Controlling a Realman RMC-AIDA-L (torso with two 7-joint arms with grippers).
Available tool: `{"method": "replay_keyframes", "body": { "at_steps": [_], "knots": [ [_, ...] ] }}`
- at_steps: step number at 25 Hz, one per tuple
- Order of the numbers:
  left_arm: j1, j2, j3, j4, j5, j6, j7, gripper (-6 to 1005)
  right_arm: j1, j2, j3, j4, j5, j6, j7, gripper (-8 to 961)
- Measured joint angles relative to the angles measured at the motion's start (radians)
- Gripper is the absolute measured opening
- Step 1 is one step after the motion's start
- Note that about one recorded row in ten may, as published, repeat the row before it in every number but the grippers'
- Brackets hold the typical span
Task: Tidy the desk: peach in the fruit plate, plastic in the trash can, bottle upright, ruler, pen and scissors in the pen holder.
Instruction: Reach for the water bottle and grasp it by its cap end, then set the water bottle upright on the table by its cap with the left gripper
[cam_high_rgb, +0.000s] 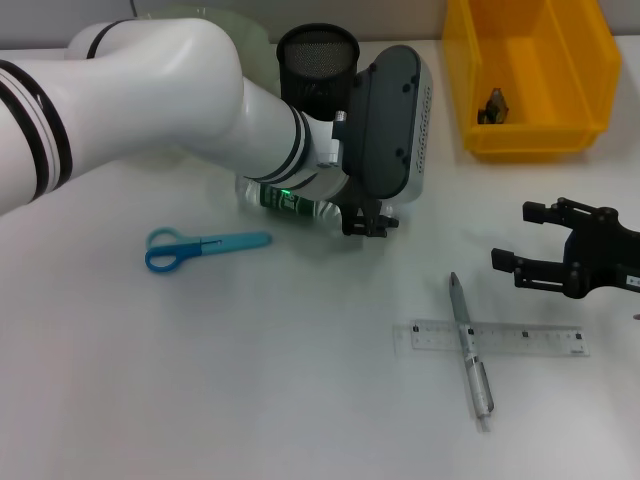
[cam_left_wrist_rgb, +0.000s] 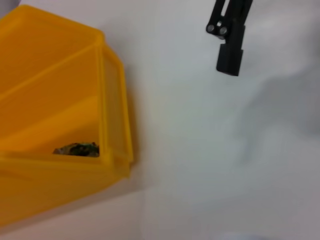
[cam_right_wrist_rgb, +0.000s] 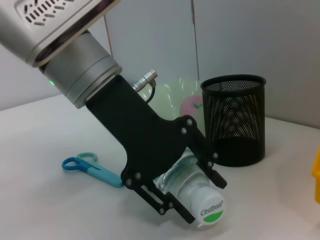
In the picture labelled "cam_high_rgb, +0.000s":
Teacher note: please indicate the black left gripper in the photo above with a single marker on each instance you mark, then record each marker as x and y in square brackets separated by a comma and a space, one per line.
[367, 202]

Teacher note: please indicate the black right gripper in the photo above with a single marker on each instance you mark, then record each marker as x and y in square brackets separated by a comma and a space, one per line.
[600, 255]

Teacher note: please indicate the clear water bottle green label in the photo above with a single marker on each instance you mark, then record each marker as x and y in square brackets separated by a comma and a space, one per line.
[285, 202]

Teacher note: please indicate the blue capped scissors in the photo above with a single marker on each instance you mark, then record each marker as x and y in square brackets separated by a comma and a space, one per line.
[225, 243]

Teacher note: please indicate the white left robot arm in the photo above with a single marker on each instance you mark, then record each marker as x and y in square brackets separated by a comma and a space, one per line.
[150, 90]

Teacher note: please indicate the clear plastic ruler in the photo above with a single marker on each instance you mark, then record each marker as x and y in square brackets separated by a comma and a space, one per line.
[530, 340]

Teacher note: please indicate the grey ballpoint pen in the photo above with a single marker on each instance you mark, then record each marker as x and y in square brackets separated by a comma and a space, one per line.
[467, 340]

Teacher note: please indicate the black mesh pen holder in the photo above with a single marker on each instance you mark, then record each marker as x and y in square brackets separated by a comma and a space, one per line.
[315, 60]

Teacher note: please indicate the pale green glass fruit plate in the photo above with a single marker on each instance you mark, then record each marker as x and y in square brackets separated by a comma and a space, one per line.
[255, 45]

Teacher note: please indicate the yellow plastic storage bin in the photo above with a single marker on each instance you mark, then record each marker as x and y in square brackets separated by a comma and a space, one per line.
[535, 140]

